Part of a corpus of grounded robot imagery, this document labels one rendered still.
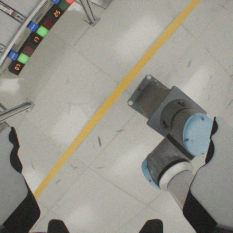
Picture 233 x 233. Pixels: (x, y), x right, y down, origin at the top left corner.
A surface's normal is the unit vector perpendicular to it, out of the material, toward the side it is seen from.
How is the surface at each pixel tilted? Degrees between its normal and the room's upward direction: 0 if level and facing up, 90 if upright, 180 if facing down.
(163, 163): 70
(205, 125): 7
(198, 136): 7
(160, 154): 63
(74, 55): 0
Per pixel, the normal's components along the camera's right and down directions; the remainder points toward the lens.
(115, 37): 0.02, 0.22
